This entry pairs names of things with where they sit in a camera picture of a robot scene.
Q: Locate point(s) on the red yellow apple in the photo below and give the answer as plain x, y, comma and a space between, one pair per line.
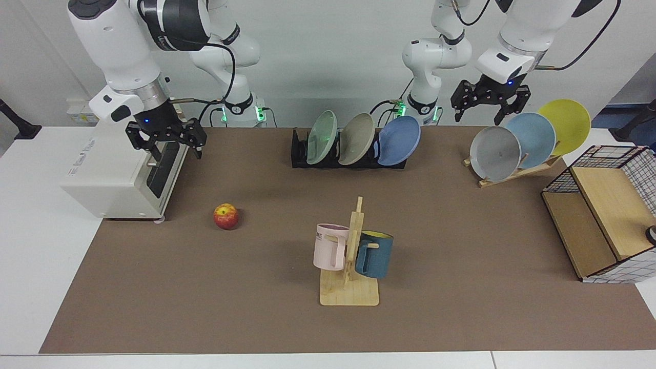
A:
225, 216

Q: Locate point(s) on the grey plate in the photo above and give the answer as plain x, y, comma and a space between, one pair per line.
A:
494, 154

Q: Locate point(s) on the light blue plate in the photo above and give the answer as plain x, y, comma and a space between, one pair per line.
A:
535, 138

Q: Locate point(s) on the wooden plate rack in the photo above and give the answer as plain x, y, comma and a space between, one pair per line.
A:
512, 174

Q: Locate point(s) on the yellow plate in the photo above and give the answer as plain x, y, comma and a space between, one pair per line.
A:
566, 123

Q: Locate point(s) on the black dish rack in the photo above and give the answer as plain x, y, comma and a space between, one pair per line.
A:
298, 154

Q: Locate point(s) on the beige plate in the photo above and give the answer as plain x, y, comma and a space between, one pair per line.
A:
356, 138

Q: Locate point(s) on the pale green plate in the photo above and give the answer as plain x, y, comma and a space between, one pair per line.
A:
322, 137

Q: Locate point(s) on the pale toaster oven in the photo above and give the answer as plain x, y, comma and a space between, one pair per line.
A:
107, 174

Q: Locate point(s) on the black stand leg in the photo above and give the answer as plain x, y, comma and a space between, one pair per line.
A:
18, 125
635, 123

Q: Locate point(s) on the brown table cloth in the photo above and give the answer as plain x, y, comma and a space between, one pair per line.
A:
205, 287

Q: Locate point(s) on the pink cup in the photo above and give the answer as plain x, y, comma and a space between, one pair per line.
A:
328, 251

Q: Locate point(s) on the teal cup with yellow inside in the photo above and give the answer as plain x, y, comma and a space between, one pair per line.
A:
378, 259

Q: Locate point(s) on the wooden cup stand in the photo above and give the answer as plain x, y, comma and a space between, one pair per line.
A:
348, 292

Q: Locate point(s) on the white wall socket box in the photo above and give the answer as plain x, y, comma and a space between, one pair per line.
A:
79, 113

